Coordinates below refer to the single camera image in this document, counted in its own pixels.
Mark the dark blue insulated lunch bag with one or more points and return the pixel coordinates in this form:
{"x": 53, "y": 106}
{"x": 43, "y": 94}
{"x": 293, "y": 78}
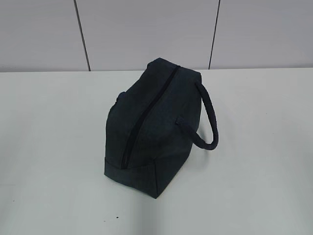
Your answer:
{"x": 151, "y": 128}

